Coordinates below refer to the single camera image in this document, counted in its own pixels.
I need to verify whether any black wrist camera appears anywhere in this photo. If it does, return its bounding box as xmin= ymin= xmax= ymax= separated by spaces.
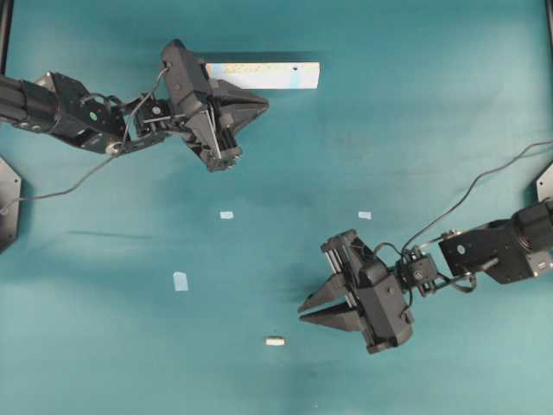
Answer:
xmin=355 ymin=256 xmax=413 ymax=354
xmin=162 ymin=39 xmax=212 ymax=118

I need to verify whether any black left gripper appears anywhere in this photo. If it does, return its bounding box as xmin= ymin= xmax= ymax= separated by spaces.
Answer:
xmin=175 ymin=79 xmax=269 ymax=172

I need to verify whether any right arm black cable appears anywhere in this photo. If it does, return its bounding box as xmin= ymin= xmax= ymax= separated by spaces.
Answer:
xmin=399 ymin=139 xmax=553 ymax=256

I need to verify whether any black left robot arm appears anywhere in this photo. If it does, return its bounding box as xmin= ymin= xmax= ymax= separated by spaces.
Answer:
xmin=1 ymin=69 xmax=269 ymax=172

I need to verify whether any black left frame post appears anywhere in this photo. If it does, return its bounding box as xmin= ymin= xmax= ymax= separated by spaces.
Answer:
xmin=0 ymin=0 xmax=15 ymax=75

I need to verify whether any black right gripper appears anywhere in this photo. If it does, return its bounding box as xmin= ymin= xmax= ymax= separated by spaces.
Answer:
xmin=297 ymin=229 xmax=401 ymax=355

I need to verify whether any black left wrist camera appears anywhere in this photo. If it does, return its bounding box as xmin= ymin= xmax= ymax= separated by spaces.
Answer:
xmin=162 ymin=39 xmax=212 ymax=118

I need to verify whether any blue tape mark left-centre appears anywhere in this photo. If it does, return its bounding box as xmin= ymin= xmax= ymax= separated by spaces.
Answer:
xmin=219 ymin=211 xmax=234 ymax=220

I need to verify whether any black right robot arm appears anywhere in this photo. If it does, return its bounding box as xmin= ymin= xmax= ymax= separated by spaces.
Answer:
xmin=298 ymin=199 xmax=552 ymax=354

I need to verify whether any black frame post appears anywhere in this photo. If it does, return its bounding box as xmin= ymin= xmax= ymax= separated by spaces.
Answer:
xmin=0 ymin=0 xmax=15 ymax=75
xmin=543 ymin=0 xmax=553 ymax=48

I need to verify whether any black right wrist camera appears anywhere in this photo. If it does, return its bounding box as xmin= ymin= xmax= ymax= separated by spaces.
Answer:
xmin=355 ymin=256 xmax=413 ymax=354

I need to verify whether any small white wooden rod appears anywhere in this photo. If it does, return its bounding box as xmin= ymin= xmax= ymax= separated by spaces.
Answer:
xmin=264 ymin=335 xmax=286 ymax=347

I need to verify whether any white wooden board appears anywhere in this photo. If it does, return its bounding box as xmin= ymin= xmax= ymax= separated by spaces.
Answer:
xmin=206 ymin=62 xmax=321 ymax=90

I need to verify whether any blue tape mark lower-left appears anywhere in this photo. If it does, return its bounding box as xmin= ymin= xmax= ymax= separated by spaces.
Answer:
xmin=173 ymin=271 xmax=189 ymax=292

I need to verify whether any black right frame post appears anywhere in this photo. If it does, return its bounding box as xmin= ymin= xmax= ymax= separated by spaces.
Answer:
xmin=543 ymin=0 xmax=553 ymax=48

